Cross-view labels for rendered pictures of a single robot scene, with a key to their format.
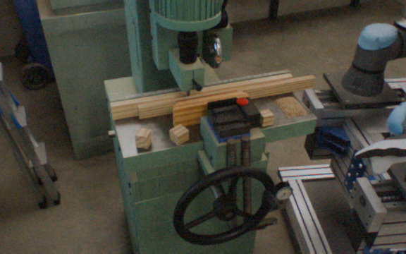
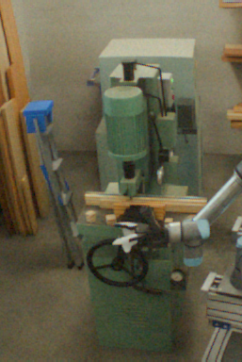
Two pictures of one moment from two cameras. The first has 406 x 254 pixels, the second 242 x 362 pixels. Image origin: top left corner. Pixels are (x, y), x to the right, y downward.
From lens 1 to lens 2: 184 cm
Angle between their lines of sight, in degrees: 31
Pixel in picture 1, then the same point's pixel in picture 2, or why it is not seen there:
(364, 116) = not seen: outside the picture
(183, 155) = (111, 233)
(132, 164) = (81, 229)
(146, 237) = (92, 281)
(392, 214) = (211, 293)
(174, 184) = (107, 251)
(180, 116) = (117, 209)
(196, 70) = (129, 184)
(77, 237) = (81, 291)
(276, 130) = not seen: hidden behind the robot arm
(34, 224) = (60, 275)
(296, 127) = not seen: hidden behind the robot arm
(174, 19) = (112, 153)
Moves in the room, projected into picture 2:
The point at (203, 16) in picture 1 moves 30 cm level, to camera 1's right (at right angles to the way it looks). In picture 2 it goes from (126, 154) to (186, 168)
